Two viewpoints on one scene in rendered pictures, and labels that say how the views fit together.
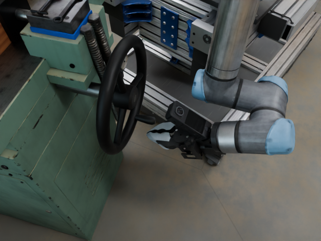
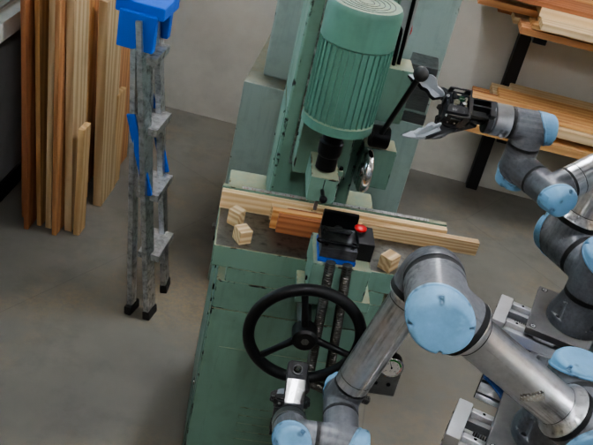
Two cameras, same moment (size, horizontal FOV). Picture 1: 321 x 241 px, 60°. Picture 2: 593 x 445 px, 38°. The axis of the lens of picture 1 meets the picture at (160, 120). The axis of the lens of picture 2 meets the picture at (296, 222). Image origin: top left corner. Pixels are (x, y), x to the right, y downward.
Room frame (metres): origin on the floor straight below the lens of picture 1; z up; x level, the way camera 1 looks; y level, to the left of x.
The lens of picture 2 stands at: (-0.25, -1.36, 2.07)
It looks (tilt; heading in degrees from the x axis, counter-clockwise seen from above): 31 degrees down; 67
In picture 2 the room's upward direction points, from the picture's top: 14 degrees clockwise
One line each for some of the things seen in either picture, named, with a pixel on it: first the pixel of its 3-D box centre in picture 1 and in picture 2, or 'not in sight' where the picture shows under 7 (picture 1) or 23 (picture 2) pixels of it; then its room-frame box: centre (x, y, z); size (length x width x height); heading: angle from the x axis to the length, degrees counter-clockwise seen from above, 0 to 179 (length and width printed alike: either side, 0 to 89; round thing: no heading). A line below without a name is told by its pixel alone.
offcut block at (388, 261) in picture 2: not in sight; (388, 260); (0.67, 0.23, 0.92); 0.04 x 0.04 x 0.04; 35
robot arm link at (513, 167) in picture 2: not in sight; (520, 168); (0.90, 0.18, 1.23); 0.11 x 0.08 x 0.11; 99
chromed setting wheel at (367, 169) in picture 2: not in sight; (364, 169); (0.68, 0.51, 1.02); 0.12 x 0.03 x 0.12; 75
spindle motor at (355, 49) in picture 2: not in sight; (350, 65); (0.52, 0.41, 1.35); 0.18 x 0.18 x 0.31
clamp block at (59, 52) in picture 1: (68, 35); (336, 267); (0.53, 0.21, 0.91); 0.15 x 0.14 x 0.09; 165
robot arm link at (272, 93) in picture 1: (262, 99); (341, 438); (0.42, -0.24, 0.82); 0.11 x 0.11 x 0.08; 71
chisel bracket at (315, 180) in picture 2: not in sight; (321, 179); (0.53, 0.43, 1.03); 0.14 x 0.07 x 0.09; 75
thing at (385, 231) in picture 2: not in sight; (374, 230); (0.69, 0.37, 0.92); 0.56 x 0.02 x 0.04; 165
